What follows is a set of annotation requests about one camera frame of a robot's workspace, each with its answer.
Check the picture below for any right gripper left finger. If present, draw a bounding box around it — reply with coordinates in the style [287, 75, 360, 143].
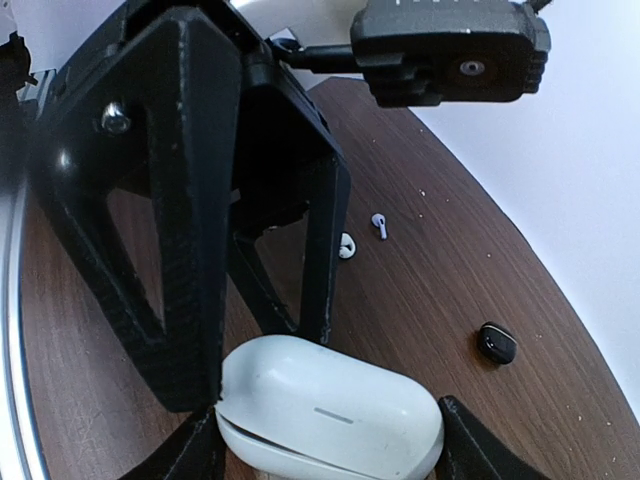
[120, 405, 227, 480]

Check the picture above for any white charging case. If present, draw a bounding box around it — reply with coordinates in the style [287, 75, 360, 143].
[215, 335, 444, 479]

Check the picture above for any black charging case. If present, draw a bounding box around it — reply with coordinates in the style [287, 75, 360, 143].
[476, 322, 517, 365]

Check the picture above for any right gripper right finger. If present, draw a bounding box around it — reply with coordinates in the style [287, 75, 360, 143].
[437, 395, 547, 480]

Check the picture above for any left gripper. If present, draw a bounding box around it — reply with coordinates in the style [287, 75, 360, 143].
[29, 1, 242, 412]

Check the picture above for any purple stem earbud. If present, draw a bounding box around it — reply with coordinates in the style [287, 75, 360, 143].
[371, 213, 388, 240]

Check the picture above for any white clip earbud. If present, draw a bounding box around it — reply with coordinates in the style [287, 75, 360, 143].
[339, 232, 357, 260]

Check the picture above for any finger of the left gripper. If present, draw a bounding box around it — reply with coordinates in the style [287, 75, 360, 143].
[228, 83, 350, 345]

